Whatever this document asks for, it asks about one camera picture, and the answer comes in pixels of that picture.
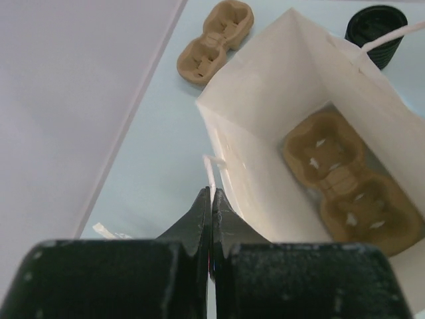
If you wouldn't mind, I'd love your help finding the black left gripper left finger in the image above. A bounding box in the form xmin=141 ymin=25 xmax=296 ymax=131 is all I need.
xmin=1 ymin=188 xmax=211 ymax=318

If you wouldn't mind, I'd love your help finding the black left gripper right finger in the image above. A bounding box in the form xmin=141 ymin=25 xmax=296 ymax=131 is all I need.
xmin=211 ymin=189 xmax=412 ymax=318

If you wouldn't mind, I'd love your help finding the brown pulp cup carrier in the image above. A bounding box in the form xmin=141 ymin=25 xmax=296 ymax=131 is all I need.
xmin=177 ymin=1 xmax=254 ymax=86
xmin=283 ymin=111 xmax=424 ymax=257

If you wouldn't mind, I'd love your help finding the bundle of wrapped white straws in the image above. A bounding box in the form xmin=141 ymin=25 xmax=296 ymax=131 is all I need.
xmin=92 ymin=223 xmax=131 ymax=239

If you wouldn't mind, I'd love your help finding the white and blue paper bag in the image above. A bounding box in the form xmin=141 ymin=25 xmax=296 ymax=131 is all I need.
xmin=197 ymin=9 xmax=424 ymax=314

